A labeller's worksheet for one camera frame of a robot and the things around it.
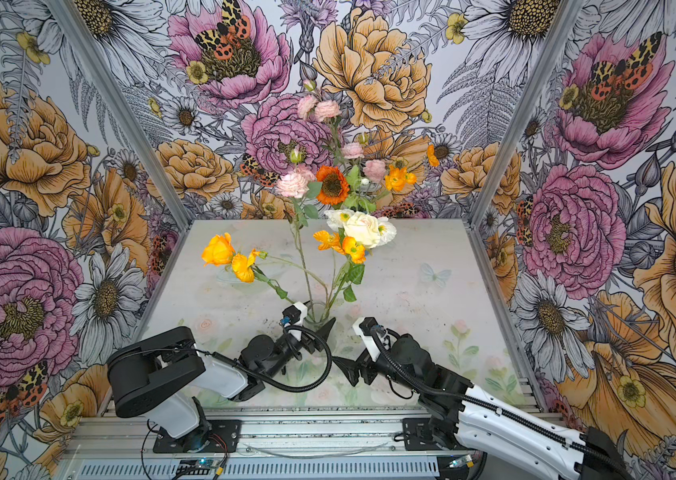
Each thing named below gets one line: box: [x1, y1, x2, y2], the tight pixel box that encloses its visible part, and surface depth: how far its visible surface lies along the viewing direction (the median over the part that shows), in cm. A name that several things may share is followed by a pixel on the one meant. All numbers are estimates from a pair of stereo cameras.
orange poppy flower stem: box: [386, 144, 440, 191], surface depth 83 cm
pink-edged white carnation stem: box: [276, 167, 323, 321], surface depth 67 cm
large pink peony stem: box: [297, 92, 345, 163], surface depth 86 cm
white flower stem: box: [323, 209, 355, 232], surface depth 66 cm
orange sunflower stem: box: [316, 165, 350, 209], surface depth 77 cm
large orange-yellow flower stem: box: [202, 232, 297, 305], surface depth 60 cm
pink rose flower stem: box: [342, 142, 387, 182], surface depth 93 cm
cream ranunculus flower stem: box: [323, 212, 397, 321], surface depth 58 cm
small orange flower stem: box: [231, 230, 367, 325], surface depth 61 cm
